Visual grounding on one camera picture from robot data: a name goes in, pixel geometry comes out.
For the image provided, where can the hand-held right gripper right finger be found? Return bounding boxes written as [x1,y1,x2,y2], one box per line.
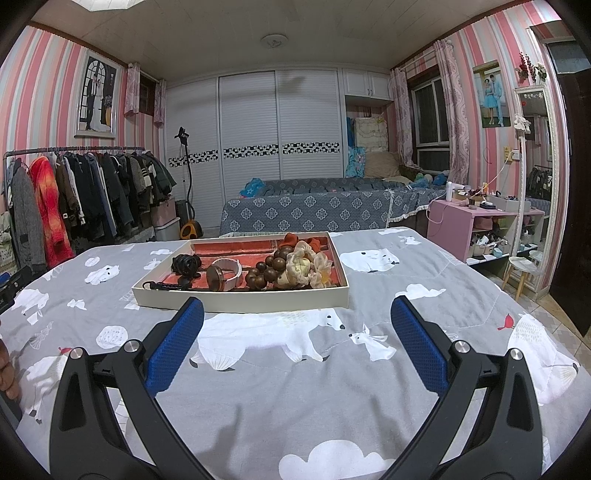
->
[383,295,544,480]

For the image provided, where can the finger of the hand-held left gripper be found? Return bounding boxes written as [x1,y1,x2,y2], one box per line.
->
[0,268,34,315]

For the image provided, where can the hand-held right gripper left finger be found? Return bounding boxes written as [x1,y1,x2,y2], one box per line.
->
[49,296,205,480]

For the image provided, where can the black braided cord bracelet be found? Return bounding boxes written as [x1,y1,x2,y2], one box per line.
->
[142,279,195,292]

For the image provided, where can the white jewelry tray red lining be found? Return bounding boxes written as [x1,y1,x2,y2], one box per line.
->
[131,231,349,313]

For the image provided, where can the gold watch white strap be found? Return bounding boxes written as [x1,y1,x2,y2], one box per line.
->
[205,257,244,293]

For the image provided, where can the wooden bead bracelet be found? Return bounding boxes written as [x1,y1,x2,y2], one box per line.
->
[245,247,293,292]

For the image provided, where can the cream scrunchie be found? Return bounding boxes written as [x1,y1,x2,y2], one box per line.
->
[277,240,334,290]

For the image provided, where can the orange scrunchie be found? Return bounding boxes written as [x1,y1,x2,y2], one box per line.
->
[283,233,329,252]

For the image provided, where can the person's left hand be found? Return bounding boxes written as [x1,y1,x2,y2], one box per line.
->
[0,339,21,401]

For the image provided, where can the grey polar bear bedsheet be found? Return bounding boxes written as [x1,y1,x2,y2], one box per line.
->
[0,228,583,480]

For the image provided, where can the white storage bin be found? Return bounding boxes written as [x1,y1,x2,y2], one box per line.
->
[152,218,182,241]

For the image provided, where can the yellow garment steamer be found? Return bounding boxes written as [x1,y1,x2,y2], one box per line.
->
[173,126,205,239]

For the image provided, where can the row of hanging clothes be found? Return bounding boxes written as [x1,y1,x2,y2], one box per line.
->
[4,150,177,273]

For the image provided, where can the pink desk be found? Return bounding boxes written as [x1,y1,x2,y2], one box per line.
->
[426,199,546,264]

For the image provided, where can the white round stool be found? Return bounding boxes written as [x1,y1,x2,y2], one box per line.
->
[501,257,541,301]

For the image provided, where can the pink storage box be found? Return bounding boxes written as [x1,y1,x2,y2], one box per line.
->
[151,198,177,224]

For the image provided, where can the metal clothes rack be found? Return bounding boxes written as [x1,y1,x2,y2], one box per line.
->
[4,147,146,217]

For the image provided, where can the teal cloth pile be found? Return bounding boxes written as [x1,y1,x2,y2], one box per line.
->
[411,172,448,190]

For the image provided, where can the white desk organizer box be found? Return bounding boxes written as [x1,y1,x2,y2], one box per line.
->
[486,194,532,213]

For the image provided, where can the sofa with blue patterned cover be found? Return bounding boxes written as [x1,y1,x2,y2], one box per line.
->
[219,178,439,238]

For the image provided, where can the beige pillow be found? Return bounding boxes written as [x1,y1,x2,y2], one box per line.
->
[365,151,400,178]

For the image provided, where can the blue floral cloth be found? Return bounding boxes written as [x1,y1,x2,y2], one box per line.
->
[346,148,368,178]

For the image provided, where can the white framed standing mirror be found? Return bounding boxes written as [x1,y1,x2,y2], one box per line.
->
[510,85,555,289]

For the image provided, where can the framed wedding photo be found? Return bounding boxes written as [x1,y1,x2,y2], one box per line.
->
[75,50,124,139]

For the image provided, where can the white quilt bag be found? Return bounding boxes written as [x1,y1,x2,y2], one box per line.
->
[355,117,389,153]

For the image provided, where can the dark wooden door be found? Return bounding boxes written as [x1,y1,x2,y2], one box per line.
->
[529,21,591,337]

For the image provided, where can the large window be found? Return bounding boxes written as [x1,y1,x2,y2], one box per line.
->
[411,78,451,169]

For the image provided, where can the long pink floral curtain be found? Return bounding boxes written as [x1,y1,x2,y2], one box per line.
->
[390,68,414,167]
[436,39,469,185]

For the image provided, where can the small dark window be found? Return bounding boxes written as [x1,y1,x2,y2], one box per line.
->
[139,74,158,121]

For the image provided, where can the white sliding door wardrobe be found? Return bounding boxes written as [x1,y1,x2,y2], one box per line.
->
[164,68,345,229]

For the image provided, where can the white overhead cabinet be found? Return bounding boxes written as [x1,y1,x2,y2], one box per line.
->
[342,68,393,100]

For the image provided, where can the red artificial flowers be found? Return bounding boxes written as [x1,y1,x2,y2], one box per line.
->
[517,51,548,85]

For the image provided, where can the black hair ties bundle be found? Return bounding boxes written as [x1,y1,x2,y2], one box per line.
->
[172,253,204,288]

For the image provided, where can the pineapple plush hair tie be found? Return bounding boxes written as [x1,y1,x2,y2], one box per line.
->
[285,256,315,284]

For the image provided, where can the yellow cable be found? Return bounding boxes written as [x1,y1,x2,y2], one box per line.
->
[482,159,513,190]

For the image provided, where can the wall poster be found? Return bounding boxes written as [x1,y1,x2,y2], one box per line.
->
[473,60,510,129]

